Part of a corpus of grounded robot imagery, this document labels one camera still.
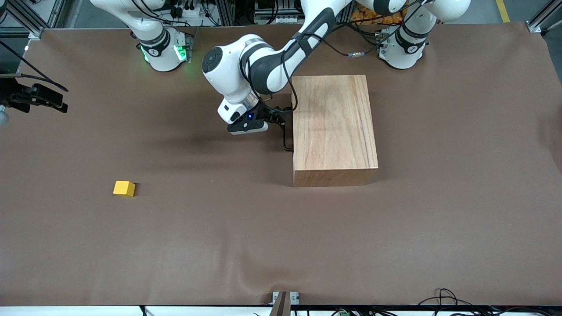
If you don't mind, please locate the yellow wooden block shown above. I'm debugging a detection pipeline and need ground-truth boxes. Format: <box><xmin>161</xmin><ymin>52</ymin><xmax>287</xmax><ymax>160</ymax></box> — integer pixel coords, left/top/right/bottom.
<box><xmin>113</xmin><ymin>181</ymin><xmax>136</xmax><ymax>197</ymax></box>

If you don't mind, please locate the wooden drawer cabinet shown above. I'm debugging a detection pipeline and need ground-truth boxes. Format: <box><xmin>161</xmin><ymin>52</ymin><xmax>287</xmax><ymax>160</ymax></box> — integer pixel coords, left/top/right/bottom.
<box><xmin>292</xmin><ymin>75</ymin><xmax>379</xmax><ymax>188</ymax></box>

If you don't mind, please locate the white power strip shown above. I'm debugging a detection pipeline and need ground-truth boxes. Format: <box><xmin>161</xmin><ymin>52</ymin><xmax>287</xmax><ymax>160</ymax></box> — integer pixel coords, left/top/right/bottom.
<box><xmin>169</xmin><ymin>0</ymin><xmax>212</xmax><ymax>19</ymax></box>

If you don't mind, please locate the orange snack bag pile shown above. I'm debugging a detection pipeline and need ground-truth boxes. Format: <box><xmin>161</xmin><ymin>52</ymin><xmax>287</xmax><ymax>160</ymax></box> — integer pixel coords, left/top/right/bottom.
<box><xmin>356</xmin><ymin>0</ymin><xmax>407</xmax><ymax>25</ymax></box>

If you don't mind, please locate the brown table cover mat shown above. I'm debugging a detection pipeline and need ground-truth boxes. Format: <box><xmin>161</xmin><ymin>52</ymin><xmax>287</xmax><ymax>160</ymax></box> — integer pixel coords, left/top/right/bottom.
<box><xmin>0</xmin><ymin>23</ymin><xmax>562</xmax><ymax>307</ymax></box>

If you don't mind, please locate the aluminium frame profile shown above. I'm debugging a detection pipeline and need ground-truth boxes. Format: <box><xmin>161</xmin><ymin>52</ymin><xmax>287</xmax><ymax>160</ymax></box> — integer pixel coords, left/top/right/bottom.
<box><xmin>0</xmin><ymin>0</ymin><xmax>66</xmax><ymax>40</ymax></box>
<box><xmin>526</xmin><ymin>0</ymin><xmax>562</xmax><ymax>34</ymax></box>

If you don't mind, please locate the aluminium frame post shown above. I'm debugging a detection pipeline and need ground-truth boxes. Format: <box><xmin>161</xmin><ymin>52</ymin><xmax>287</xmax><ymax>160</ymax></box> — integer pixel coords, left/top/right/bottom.
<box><xmin>216</xmin><ymin>0</ymin><xmax>236</xmax><ymax>26</ymax></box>

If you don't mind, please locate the grey bracket with brown post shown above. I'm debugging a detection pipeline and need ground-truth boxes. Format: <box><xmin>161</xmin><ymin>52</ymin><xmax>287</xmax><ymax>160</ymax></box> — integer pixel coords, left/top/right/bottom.
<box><xmin>271</xmin><ymin>291</ymin><xmax>300</xmax><ymax>316</ymax></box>

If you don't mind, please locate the black cable bundle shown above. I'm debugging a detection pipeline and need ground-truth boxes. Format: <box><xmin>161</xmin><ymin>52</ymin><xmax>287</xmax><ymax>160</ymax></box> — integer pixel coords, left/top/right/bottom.
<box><xmin>417</xmin><ymin>287</ymin><xmax>549</xmax><ymax>316</ymax></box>

